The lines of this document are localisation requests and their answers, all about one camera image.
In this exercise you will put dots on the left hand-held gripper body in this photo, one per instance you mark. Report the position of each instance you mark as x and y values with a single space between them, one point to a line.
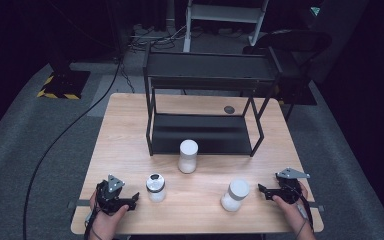
108 200

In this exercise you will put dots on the dark round table grommet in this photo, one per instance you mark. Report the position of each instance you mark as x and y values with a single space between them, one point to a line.
229 109

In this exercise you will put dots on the person's right hand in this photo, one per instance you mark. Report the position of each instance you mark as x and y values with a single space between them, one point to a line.
291 211

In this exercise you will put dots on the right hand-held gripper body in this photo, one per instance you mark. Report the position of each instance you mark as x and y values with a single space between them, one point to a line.
288 191

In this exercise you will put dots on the black two-tier metal rack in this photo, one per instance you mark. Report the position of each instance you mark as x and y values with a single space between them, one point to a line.
210 133

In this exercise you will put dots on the small teal object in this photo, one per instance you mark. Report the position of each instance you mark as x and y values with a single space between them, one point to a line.
315 11

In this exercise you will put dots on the person's left hand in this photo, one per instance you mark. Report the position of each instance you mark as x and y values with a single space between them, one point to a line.
108 223

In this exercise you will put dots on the black yellow striped stand base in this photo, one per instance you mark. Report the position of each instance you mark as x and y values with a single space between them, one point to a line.
63 85

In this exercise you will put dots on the grey tape strip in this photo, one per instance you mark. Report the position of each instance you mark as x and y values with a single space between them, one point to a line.
79 203
316 207

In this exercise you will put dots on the white jar with silver lid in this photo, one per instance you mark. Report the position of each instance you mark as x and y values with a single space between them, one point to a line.
156 188

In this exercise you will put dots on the white metal frame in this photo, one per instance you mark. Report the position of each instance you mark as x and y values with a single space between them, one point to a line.
225 13

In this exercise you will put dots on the black chair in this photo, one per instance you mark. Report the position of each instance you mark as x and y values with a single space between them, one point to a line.
293 41

